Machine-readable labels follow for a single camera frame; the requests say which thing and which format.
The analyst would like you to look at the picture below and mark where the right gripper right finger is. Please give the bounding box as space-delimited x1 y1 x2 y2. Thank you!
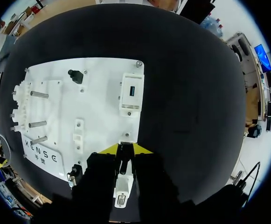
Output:
131 143 182 222

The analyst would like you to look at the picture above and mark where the white board with sockets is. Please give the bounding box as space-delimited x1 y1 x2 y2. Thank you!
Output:
10 57 146 209

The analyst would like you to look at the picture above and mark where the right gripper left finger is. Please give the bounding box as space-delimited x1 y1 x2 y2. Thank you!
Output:
71 143 119 221

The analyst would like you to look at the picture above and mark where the black and silver D-sub plug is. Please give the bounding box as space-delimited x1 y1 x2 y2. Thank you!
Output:
66 164 83 189

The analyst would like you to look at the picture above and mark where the black Ethernet cable plug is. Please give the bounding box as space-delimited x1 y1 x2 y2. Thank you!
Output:
116 141 135 175

